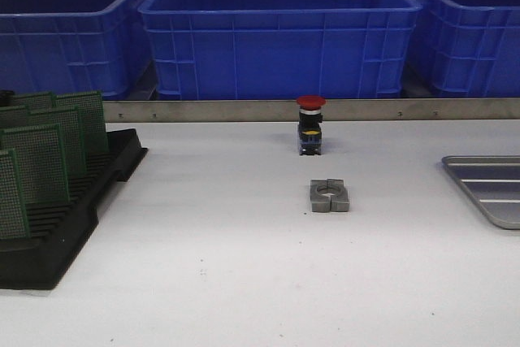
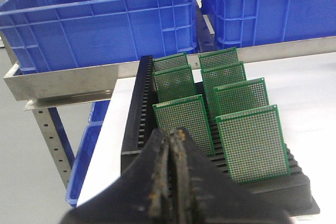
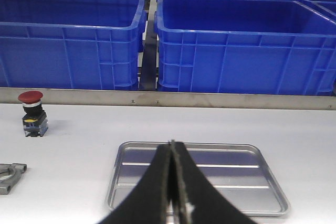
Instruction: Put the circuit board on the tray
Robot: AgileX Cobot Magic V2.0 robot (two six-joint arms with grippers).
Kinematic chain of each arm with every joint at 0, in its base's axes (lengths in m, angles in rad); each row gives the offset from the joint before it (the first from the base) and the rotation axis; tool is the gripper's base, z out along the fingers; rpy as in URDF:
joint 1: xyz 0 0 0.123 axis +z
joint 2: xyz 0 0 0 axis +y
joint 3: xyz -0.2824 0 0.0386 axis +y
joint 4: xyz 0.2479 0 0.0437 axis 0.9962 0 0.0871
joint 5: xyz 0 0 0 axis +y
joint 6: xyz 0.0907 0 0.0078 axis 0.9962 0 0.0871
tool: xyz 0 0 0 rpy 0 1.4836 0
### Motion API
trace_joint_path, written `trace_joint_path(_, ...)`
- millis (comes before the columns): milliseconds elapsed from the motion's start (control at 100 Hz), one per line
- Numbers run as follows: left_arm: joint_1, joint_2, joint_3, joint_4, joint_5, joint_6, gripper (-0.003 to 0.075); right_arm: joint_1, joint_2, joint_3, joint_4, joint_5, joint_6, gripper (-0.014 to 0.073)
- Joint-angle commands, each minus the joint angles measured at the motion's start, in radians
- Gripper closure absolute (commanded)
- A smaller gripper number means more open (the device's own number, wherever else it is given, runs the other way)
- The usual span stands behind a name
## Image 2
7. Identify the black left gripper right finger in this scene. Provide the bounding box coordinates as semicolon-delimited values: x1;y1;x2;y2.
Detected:
169;128;292;223

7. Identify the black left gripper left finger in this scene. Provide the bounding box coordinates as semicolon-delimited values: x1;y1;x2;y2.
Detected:
61;129;170;223

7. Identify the green perforated circuit board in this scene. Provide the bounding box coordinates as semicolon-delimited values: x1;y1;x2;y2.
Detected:
216;105;291;184
198;47;238;69
214;78;269;116
153;52;188;71
153;94;215;156
201;61;246;121
153;65;197;102

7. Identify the black slotted board rack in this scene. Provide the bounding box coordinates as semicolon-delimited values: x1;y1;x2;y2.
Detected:
121;56;320;216

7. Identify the blue crate under table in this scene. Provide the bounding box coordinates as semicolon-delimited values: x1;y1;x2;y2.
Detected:
66;100;110;207

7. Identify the perforated steel table leg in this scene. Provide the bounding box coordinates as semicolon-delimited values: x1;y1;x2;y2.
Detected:
25;100;75;188

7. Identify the blue plastic crate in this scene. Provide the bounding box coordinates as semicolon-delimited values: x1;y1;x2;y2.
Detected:
1;0;197;73
202;0;335;49

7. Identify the stainless steel shelf rail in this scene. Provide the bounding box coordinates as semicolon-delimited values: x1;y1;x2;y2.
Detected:
4;36;335;101

